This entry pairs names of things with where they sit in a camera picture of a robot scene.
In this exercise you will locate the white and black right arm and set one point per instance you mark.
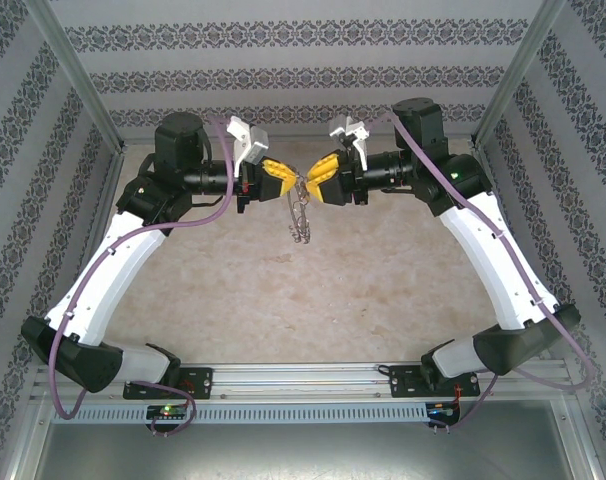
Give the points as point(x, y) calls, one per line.
point(493, 260)

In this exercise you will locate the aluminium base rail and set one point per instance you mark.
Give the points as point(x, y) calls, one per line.
point(293, 380)

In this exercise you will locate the sheet metal shelf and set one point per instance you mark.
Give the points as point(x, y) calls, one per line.
point(303, 455)

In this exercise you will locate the aluminium floor rail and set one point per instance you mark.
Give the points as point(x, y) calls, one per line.
point(498, 200)
point(114, 165)

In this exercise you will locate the aluminium frame crossbeam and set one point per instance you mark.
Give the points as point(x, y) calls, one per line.
point(293, 137)

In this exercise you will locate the small circuit board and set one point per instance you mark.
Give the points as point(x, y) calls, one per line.
point(168, 411)
point(443, 411)

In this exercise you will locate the aluminium frame post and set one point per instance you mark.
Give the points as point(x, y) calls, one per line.
point(74, 65)
point(518, 65)

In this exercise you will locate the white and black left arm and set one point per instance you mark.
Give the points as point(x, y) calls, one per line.
point(118, 260)

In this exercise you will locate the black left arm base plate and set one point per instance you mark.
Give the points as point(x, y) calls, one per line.
point(198, 382)

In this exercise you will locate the metal disc with keyrings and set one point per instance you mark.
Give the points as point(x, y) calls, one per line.
point(299, 225)

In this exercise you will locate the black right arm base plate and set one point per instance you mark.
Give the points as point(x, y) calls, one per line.
point(403, 380)

